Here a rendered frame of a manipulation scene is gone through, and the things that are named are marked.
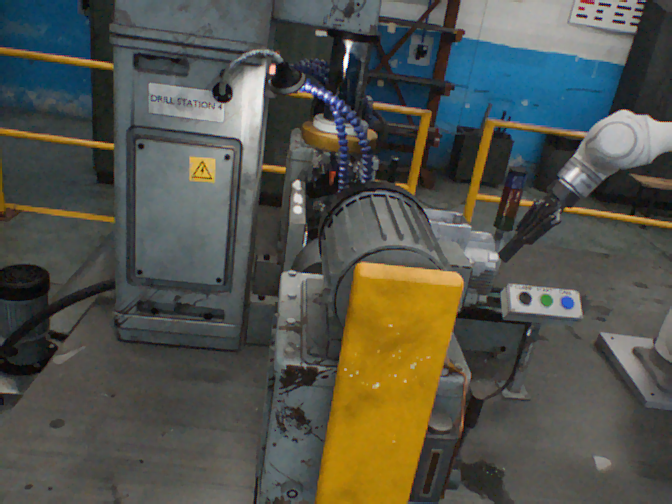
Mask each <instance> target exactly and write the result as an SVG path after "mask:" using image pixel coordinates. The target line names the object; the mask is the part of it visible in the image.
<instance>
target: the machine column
mask: <svg viewBox="0 0 672 504"><path fill-rule="evenodd" d="M381 5H382V0H112V23H111V24H110V25H109V31H110V32H111V33H112V34H110V35H109V41H110V43H111V44H113V145H114V256H115V305H116V306H114V308H113V310H112V321H113V324H114V326H116V336H117V337H118V338H119V339H120V341H129V342H140V343H152V344H163V345H174V346H187V347H198V348H210V349H221V350H232V351H238V350H239V349H240V346H241V341H242V334H243V328H244V322H245V316H246V309H247V303H248V298H249V292H250V286H251V276H252V267H253V257H254V246H255V235H256V225H257V213H258V203H259V191H260V181H261V170H262V158H264V148H265V137H266V126H267V115H268V104H269V98H268V97H264V89H265V78H266V75H267V72H270V67H271V62H272V59H273V58H270V57H267V56H258V57H257V56H256V57H253V58H250V59H247V60H246V61H245V60H244V62H242V63H239V65H237V67H235V69H234V70H232V71H231V73H230V75H229V78H228V80H227V84H229V85H230V86H231V88H232V91H234V94H233V95H232V98H231V99H230V100H229V101H228V102H226V103H221V102H218V101H217V100H216V99H215V98H214V97H213V93H212V91H213V88H214V86H215V85H216V84H217V83H220V81H221V76H220V72H221V69H223V68H227V66H228V65H229V63H231V61H234V59H236V58H237V57H239V56H240V55H243V54H245V53H249V52H250V51H251V52H252V51H255V50H260V49H261V50H264V49H265V50H270V51H273V50H274V39H275V28H276V22H278V23H285V24H293V25H301V26H308V27H315V28H323V29H328V30H327V35H328V36H330V37H334V38H338V39H343V40H349V41H356V42H364V43H381V41H382V38H381V37H382V35H381V34H378V33H376V31H377V24H378V17H380V11H381Z"/></svg>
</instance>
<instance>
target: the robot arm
mask: <svg viewBox="0 0 672 504"><path fill-rule="evenodd" d="M667 151H672V122H658V121H655V120H653V119H652V118H650V117H649V116H648V115H635V114H633V113H632V112H629V111H626V110H621V111H619V112H617V113H615V114H612V115H610V116H609V117H607V118H605V119H603V120H601V121H599V122H598V123H596V124H595V125H594V126H593V127H592V128H591V129H590V130H589V132H588V134H587V136H586V138H585V139H584V141H582V142H581V144H580V145H579V147H578V149H577V151H576V153H575V154H574V155H573V157H572V158H570V159H569V161H568V162H567V163H566V165H565V166H564V167H563V168H562V169H561V171H560V172H559V173H558V176H559V177H560V179H556V180H555V181H553V182H552V183H551V184H550V185H549V186H548V187H547V191H548V192H549V193H548V195H547V196H546V197H544V198H543V199H542V200H540V201H539V200H538V199H535V200H534V202H533V204H532V206H531V208H530V209H529V210H528V212H527V213H526V214H525V216H523V217H522V218H521V220H520V221H519V222H518V225H517V226H516V227H515V229H514V230H515V231H516V232H515V235H514V236H513V237H512V238H511V240H510V241H509V242H508V243H507V244H506V245H505V246H504V247H503V248H502V249H501V250H500V251H499V253H498V255H499V259H501V260H502V261H503V262H505V263H507V262H508V261H509V260H510V259H511V258H512V257H513V256H514V255H515V254H516V253H517V251H518V250H519V249H520V248H521V247H522V246H523V245H525V244H530V245H532V244H533V243H534V242H535V241H537V240H538V239H539V238H540V237H542V236H543V235H544V234H545V233H547V232H548V231H549V230H550V229H552V228H553V227H556V226H558V225H560V224H561V222H562V219H560V214H562V212H563V211H564V209H565V208H566V207H567V208H569V209H571V208H572V207H573V206H574V205H575V204H576V203H577V202H578V201H579V200H580V198H579V196H582V197H584V198H587V197H588V196H589V195H590V193H591V192H592V191H593V190H594V189H595V188H596V187H597V186H598V185H599V184H600V183H601V182H602V181H603V180H604V179H605V178H606V177H608V176H609V175H611V174H614V173H616V172H617V171H619V170H620V169H621V170H626V169H630V168H635V167H639V166H644V165H649V163H651V162H652V161H653V159H654V158H655V157H656V156H658V155H659V154H661V153H664V152H667ZM653 344H654V347H653V348H652V349H649V348H644V347H639V346H635V347H633V349H632V353H633V354H634V355H636V356H637V357H638V358H639V360H640V361H641V362H642V364H644V365H645V367H646V368H647V369H648V372H649V373H650V374H651V376H652V377H653V379H654V380H655V382H656V385H657V387H658V388H659V389H660V390H662V391H665V392H670V391H672V304H671V306H670V308H669V310H668V313H667V315H666V317H665V319H664V321H663V324H662V326H661V329H660V331H659V334H658V336H655V337H654V339H653Z"/></svg>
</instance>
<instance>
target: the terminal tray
mask: <svg viewBox="0 0 672 504"><path fill-rule="evenodd" d="M423 209H424V211H425V213H426V214H427V216H428V219H429V221H430V225H431V230H432V231H433V233H434V235H435V237H436V239H438V240H440V241H448V242H456V243H458V244H459V245H460V247H461V249H462V250H463V251H464V250H465V246H467V242H468V240H469V236H470V232H471V228H472V227H471V226H470V224H469V222H468V220H467V219H465V217H464V216H463V214H462V213H459V214H457V213H458V212H450V211H442V210H433V209H425V208H423ZM464 224H465V225H468V226H464Z"/></svg>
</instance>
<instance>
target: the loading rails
mask: <svg viewBox="0 0 672 504"><path fill-rule="evenodd" d="M490 289H491V291H489V292H490V294H488V295H489V296H486V303H484V304H470V306H463V308H462V312H461V313H459V314H456V318H455V322H454V326H453V330H454V333H455V335H456V337H457V341H458V343H459V345H460V347H461V350H470V351H480V352H491V353H492V354H493V356H494V358H495V359H500V360H510V356H511V354H513V355H516V353H517V350H518V347H519V343H520V340H521V336H522V333H523V330H524V327H526V324H527V322H520V321H510V320H503V314H502V302H501V292H502V291H503V289H502V288H490Z"/></svg>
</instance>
